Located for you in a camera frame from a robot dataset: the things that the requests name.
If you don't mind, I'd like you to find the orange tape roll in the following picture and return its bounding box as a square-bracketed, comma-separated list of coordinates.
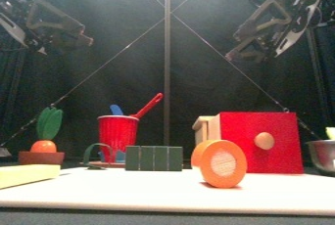
[190, 139, 249, 190]

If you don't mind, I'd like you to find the toy carrot in pot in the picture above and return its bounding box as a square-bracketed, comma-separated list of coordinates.
[28, 106, 66, 154]

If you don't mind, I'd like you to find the metal bowl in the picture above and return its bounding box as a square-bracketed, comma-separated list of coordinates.
[307, 139, 335, 176]

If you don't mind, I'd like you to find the blue toy utensil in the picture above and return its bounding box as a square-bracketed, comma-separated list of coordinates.
[108, 104, 126, 116]

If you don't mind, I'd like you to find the wooden box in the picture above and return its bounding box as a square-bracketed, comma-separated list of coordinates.
[192, 114, 222, 148]

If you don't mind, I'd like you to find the red-fronted wooden drawer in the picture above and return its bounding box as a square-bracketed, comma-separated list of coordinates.
[206, 111, 307, 175]

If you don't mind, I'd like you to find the red toy spoon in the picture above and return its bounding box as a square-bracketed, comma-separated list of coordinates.
[130, 92, 165, 120]

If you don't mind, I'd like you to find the yellow-green toy piece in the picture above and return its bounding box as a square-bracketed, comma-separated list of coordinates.
[324, 126, 335, 141]

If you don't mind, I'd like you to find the red plastic cup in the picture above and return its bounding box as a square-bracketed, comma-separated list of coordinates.
[96, 114, 139, 164]

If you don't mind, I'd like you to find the small dark green curved toy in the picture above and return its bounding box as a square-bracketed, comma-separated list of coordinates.
[82, 142, 115, 170]

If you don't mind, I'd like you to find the brown toy pot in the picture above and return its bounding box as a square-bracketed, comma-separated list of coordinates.
[17, 151, 67, 166]

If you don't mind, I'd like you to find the dark green segmented block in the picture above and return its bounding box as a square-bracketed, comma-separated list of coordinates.
[125, 145, 185, 172]

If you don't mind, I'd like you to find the clear plastic box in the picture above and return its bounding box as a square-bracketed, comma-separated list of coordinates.
[79, 159, 129, 169]

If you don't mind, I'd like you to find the yellow toy block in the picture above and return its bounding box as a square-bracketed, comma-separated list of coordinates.
[0, 163, 62, 190]

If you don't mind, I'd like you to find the white cutting board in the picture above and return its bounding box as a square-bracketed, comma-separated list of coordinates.
[0, 165, 335, 217]

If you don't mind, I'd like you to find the diagonal brace wire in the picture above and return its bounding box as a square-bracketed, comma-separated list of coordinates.
[0, 0, 220, 148]
[127, 0, 323, 140]

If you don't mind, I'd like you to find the vertical metal frame pole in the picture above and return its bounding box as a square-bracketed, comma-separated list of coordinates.
[162, 0, 173, 146]

